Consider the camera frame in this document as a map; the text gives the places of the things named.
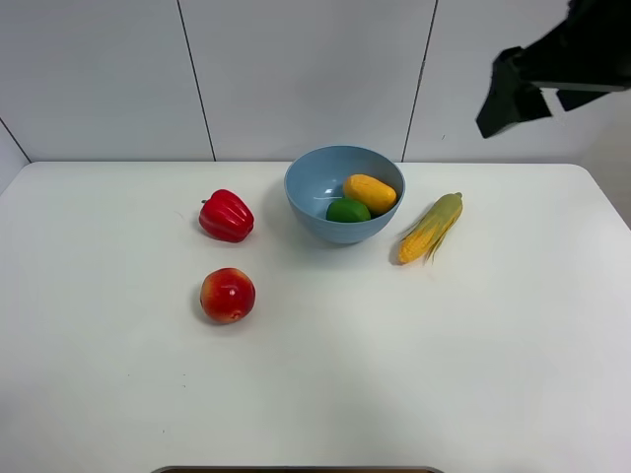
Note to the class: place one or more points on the red pomegranate fruit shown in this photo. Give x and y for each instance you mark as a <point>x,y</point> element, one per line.
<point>227,295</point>

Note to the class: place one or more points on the green lime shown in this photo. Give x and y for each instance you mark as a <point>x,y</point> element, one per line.
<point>345,210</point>

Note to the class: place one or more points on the yellow corn cob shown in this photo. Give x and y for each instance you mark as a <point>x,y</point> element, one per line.
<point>426,237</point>

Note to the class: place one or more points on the yellow mango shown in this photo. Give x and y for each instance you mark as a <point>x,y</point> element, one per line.
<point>377,196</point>

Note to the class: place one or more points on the blue plastic bowl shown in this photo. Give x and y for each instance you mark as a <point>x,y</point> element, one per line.
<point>315,179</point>

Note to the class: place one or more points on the red bell pepper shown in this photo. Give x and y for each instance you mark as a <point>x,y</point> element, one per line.
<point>225,216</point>

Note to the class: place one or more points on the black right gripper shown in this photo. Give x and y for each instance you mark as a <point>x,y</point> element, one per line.
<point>585,57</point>

